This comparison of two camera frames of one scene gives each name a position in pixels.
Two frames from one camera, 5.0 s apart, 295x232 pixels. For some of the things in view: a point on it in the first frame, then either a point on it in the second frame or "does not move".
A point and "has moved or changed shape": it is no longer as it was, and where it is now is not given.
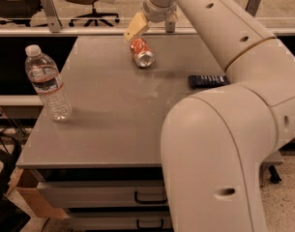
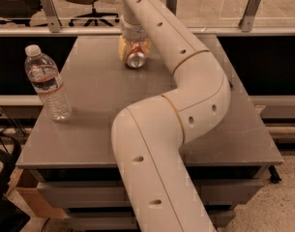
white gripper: (161, 11) -> (132, 33)
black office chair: (17, 3) does not move
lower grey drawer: (121, 219) does not move
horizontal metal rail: (117, 31) does not move
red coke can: (142, 52) has moved or changed shape
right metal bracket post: (253, 1) does not move
